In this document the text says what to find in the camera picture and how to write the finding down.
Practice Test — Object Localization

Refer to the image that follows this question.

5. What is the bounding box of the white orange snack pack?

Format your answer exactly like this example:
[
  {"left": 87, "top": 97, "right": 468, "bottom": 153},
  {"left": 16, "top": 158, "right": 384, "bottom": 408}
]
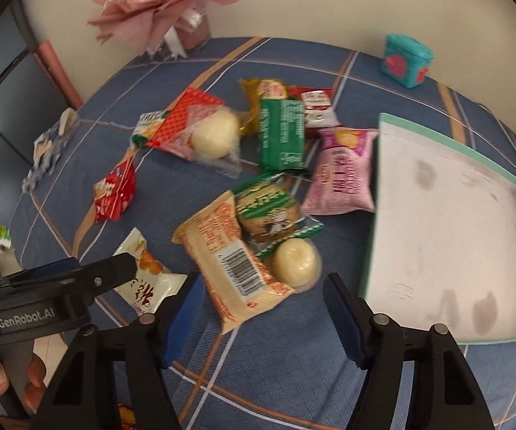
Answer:
[{"left": 114, "top": 227, "right": 188, "bottom": 315}]

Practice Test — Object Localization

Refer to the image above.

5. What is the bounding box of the red candy snack pack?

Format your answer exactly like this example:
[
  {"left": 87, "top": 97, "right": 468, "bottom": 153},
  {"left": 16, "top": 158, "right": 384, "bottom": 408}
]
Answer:
[{"left": 94, "top": 158, "right": 136, "bottom": 223}]

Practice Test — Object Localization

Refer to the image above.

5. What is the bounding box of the beige orange barcode snack pack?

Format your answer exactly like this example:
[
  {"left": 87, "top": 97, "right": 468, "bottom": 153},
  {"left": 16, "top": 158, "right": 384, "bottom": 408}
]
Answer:
[{"left": 172, "top": 190, "right": 295, "bottom": 335}]

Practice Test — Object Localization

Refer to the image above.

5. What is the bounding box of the pink cake snack pack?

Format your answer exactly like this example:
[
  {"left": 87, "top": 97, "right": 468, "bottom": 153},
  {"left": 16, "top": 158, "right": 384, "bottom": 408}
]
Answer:
[{"left": 302, "top": 126, "right": 378, "bottom": 215}]

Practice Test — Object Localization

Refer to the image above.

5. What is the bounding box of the green white cookie pack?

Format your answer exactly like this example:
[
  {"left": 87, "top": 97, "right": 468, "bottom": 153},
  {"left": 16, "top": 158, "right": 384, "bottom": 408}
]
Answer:
[{"left": 233, "top": 172, "right": 324, "bottom": 260}]

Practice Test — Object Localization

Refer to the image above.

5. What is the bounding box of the green snack pack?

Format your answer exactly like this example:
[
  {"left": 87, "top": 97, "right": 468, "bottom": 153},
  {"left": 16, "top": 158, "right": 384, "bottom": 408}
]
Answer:
[{"left": 259, "top": 99, "right": 304, "bottom": 171}]

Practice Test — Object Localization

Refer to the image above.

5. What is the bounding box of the person's left hand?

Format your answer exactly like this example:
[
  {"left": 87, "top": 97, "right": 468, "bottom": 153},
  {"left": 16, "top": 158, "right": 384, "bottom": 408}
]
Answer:
[{"left": 0, "top": 353, "right": 47, "bottom": 414}]

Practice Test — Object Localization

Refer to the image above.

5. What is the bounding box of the white tray green rim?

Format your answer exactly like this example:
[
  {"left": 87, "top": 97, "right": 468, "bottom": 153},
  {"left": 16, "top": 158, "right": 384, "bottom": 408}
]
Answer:
[{"left": 359, "top": 114, "right": 516, "bottom": 345}]

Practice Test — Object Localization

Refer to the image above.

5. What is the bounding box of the crumpled white blue wrapper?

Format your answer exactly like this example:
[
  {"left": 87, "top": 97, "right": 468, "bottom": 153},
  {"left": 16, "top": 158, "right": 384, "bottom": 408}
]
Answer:
[{"left": 22, "top": 108, "right": 80, "bottom": 194}]

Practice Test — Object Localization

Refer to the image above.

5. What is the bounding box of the green white flat pack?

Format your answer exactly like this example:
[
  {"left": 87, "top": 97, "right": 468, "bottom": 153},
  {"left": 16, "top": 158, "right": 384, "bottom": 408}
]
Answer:
[{"left": 129, "top": 110, "right": 169, "bottom": 149}]

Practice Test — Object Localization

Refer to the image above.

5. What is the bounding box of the red clear bun pack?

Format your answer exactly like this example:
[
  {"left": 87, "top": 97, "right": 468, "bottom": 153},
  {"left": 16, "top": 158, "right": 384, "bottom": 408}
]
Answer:
[{"left": 145, "top": 87, "right": 241, "bottom": 178}]

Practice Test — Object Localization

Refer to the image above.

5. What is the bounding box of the blue plaid tablecloth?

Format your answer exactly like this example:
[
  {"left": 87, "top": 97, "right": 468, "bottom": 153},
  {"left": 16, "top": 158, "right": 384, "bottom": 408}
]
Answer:
[{"left": 11, "top": 38, "right": 516, "bottom": 429}]

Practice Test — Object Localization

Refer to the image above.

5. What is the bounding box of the dark red milk pack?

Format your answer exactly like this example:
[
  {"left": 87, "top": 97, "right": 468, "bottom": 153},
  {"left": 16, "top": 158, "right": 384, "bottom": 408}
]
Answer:
[{"left": 288, "top": 86, "right": 341, "bottom": 138}]

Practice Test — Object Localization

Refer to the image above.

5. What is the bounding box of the yellow cake pack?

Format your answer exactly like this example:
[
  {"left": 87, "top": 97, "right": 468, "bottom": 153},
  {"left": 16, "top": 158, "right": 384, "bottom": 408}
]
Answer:
[{"left": 238, "top": 78, "right": 289, "bottom": 136}]

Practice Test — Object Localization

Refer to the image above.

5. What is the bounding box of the teal toy box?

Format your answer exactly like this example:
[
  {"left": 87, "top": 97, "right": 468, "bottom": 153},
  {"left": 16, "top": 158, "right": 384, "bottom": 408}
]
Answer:
[{"left": 380, "top": 34, "right": 435, "bottom": 89}]

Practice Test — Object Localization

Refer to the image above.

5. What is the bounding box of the pink flower bouquet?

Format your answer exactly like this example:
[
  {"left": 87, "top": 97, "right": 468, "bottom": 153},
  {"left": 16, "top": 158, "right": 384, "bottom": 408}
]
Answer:
[{"left": 89, "top": 0, "right": 239, "bottom": 58}]

